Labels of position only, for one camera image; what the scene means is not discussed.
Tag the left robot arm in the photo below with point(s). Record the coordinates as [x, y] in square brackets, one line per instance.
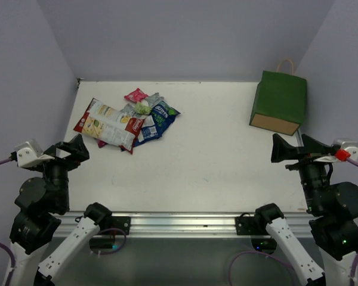
[40, 200]

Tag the blue Burts chips bag front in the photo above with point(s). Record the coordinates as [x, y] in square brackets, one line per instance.
[163, 115]

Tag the large red white chips bag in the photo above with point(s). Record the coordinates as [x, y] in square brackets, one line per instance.
[109, 125]

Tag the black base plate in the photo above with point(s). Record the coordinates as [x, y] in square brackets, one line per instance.
[245, 224]
[116, 225]

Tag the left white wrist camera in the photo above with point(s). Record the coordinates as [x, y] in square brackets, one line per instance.
[28, 154]

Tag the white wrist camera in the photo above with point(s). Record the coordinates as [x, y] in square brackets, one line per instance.
[347, 149]
[28, 154]

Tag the aluminium mounting rail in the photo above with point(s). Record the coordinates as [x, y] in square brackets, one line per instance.
[184, 224]

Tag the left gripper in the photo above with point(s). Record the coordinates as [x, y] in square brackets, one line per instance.
[77, 150]

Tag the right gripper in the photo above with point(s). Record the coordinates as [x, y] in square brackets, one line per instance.
[314, 151]

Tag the blue Burts chips bag back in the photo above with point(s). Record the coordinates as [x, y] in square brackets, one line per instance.
[149, 131]

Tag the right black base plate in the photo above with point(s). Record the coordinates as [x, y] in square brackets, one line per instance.
[245, 224]

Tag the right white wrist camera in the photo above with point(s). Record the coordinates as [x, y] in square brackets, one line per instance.
[347, 149]

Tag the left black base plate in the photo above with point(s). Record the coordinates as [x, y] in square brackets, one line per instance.
[116, 225]

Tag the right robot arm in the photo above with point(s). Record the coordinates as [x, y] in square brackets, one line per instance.
[333, 206]

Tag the silver grey snack packet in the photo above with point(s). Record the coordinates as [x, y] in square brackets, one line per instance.
[129, 110]

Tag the light green snack packet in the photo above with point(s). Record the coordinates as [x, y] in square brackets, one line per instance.
[142, 109]

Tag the green paper bag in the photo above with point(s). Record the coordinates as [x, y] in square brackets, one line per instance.
[280, 100]

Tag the pink snack packet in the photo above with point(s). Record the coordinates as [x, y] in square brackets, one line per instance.
[136, 96]

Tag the blue burts chips bag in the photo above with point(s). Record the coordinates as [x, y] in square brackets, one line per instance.
[149, 131]
[163, 115]

